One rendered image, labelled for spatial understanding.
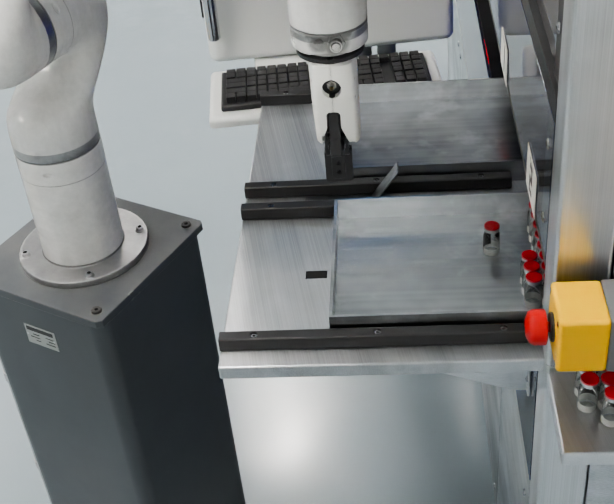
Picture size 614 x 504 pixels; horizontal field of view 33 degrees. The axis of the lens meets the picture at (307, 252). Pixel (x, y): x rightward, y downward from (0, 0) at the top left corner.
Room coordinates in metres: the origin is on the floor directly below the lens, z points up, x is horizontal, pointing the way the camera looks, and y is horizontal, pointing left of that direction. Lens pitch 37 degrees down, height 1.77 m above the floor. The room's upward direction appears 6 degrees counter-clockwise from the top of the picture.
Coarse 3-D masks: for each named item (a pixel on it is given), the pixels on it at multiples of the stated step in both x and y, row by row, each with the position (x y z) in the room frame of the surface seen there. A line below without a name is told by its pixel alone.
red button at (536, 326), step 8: (528, 312) 0.85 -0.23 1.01; (536, 312) 0.85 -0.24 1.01; (544, 312) 0.85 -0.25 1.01; (528, 320) 0.84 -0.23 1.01; (536, 320) 0.84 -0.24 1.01; (544, 320) 0.84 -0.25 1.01; (528, 328) 0.84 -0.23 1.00; (536, 328) 0.83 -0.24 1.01; (544, 328) 0.83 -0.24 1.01; (528, 336) 0.83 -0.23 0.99; (536, 336) 0.83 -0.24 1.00; (544, 336) 0.83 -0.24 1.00; (536, 344) 0.83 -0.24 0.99; (544, 344) 0.83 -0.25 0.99
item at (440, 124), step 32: (384, 96) 1.58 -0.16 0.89; (416, 96) 1.57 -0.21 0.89; (448, 96) 1.56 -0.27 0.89; (480, 96) 1.56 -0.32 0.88; (384, 128) 1.49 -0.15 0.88; (416, 128) 1.48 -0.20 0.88; (448, 128) 1.47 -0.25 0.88; (480, 128) 1.46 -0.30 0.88; (512, 128) 1.45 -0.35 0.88; (384, 160) 1.39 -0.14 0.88; (416, 160) 1.38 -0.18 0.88; (448, 160) 1.37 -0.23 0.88; (480, 160) 1.36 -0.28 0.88; (512, 160) 1.30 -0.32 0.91
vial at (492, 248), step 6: (486, 234) 1.13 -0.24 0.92; (492, 234) 1.12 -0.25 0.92; (498, 234) 1.12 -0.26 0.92; (486, 240) 1.12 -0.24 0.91; (492, 240) 1.12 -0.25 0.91; (498, 240) 1.12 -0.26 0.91; (486, 246) 1.12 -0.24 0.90; (492, 246) 1.12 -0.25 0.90; (498, 246) 1.12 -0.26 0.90; (486, 252) 1.12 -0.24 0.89; (492, 252) 1.12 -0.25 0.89; (498, 252) 1.12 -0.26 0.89
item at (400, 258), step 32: (512, 192) 1.22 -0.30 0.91; (352, 224) 1.23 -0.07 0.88; (384, 224) 1.22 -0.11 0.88; (416, 224) 1.21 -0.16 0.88; (448, 224) 1.20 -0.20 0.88; (480, 224) 1.20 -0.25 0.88; (512, 224) 1.19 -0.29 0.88; (352, 256) 1.15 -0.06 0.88; (384, 256) 1.15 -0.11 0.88; (416, 256) 1.14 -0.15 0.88; (448, 256) 1.13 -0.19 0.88; (480, 256) 1.12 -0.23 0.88; (512, 256) 1.12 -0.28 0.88; (352, 288) 1.08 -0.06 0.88; (384, 288) 1.08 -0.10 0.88; (416, 288) 1.07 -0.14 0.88; (448, 288) 1.06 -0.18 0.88; (480, 288) 1.06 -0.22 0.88; (512, 288) 1.05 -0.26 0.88; (352, 320) 0.99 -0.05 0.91; (384, 320) 0.98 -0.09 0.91; (416, 320) 0.98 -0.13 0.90; (448, 320) 0.98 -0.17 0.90; (480, 320) 0.97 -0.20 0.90; (512, 320) 0.97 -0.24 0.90
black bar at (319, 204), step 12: (252, 204) 1.28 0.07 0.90; (264, 204) 1.28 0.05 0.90; (276, 204) 1.27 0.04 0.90; (288, 204) 1.27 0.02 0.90; (300, 204) 1.27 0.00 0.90; (312, 204) 1.26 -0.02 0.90; (324, 204) 1.26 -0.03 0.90; (252, 216) 1.27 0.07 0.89; (264, 216) 1.26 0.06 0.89; (276, 216) 1.26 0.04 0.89; (288, 216) 1.26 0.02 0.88; (300, 216) 1.26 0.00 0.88; (312, 216) 1.26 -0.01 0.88; (324, 216) 1.26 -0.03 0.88
